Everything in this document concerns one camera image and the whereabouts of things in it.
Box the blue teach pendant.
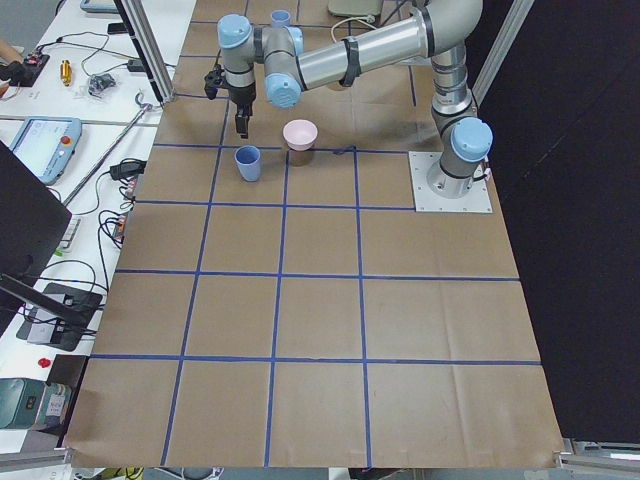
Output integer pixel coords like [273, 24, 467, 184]
[10, 116, 82, 186]

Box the yellow cylinder tool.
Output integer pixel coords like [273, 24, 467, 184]
[60, 60, 72, 87]

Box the black power adapter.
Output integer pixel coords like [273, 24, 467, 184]
[109, 159, 147, 180]

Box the blue cup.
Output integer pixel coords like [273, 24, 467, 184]
[234, 145, 261, 182]
[270, 9, 291, 28]

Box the green box device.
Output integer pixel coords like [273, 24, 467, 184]
[1, 378, 72, 430]

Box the pink bowl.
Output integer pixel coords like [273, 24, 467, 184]
[282, 119, 318, 151]

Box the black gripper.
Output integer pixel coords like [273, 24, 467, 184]
[228, 83, 256, 139]

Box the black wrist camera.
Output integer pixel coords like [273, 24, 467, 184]
[204, 67, 224, 100]

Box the black smartphone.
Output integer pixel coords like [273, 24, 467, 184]
[106, 22, 128, 35]

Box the aluminium frame post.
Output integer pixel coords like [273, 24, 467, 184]
[114, 0, 175, 106]

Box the black monitor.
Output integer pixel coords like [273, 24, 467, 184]
[0, 141, 73, 336]

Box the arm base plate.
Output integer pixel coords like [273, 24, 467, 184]
[408, 151, 493, 214]

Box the white power cable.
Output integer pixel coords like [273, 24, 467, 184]
[330, 13, 376, 46]

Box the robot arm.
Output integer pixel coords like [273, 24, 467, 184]
[204, 1, 488, 198]

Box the cream toaster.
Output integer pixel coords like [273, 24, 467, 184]
[327, 0, 383, 17]

